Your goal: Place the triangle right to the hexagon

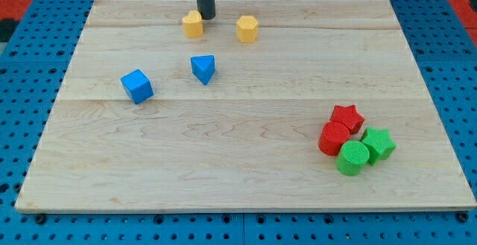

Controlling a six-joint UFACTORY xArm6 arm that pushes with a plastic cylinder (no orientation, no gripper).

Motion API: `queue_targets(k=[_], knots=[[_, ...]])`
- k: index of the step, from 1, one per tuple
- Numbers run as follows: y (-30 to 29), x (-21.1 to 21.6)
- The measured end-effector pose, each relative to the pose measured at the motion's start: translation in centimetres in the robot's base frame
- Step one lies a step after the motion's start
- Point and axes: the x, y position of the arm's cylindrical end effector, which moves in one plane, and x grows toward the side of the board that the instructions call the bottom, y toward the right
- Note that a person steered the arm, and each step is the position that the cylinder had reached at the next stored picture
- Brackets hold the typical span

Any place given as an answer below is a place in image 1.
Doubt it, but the green cylinder block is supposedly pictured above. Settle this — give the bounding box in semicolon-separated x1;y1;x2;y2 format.
335;140;370;176

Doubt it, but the blue triangle block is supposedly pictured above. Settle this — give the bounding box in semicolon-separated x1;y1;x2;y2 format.
190;54;215;86

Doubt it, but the yellow heart block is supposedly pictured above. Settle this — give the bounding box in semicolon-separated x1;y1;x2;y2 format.
182;10;203;38

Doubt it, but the blue cube block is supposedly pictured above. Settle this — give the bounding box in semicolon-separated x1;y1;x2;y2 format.
120;69;154;104

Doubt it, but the green star block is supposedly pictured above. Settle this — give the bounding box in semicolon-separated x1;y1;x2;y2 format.
360;127;397;166

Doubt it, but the red star block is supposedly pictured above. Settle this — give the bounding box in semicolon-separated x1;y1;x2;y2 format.
330;105;365;134

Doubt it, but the light wooden board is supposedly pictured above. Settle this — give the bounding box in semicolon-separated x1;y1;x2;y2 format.
16;0;476;214

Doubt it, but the yellow hexagon block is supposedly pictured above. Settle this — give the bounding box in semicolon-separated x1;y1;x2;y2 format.
236;16;259;43

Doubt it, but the red cylinder block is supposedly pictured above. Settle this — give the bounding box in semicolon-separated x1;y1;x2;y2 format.
318;121;350;156

